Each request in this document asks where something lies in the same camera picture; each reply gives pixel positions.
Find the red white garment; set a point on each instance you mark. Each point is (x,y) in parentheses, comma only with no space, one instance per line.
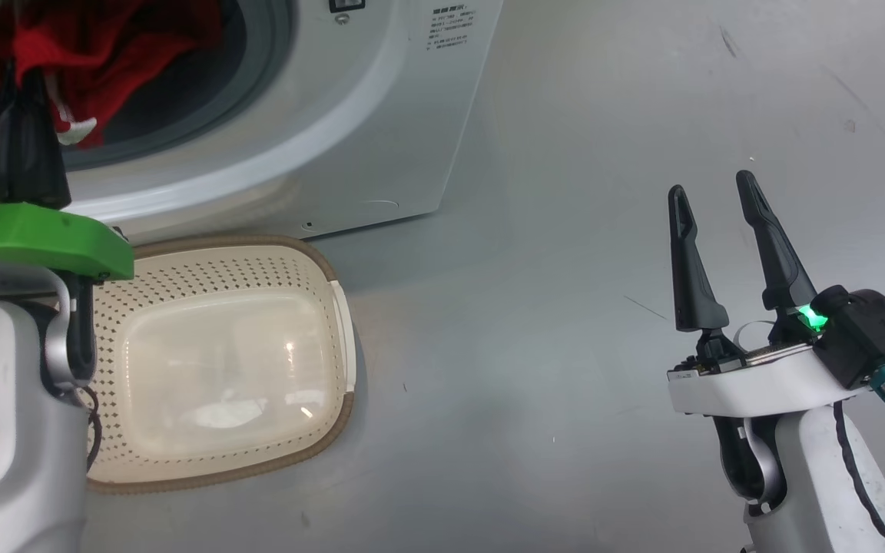
(104,54)

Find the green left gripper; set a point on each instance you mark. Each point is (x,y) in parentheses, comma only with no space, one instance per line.
(35,234)

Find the white washing machine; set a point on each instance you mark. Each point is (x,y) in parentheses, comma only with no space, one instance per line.
(350,115)

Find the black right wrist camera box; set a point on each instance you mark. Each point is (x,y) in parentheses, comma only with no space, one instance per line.
(869,334)

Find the grey text label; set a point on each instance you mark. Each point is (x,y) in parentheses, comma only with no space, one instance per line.
(452,29)

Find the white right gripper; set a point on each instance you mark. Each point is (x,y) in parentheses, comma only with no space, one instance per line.
(750,388)

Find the cream perforated laundry basket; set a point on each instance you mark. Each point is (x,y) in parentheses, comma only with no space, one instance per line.
(220,369)

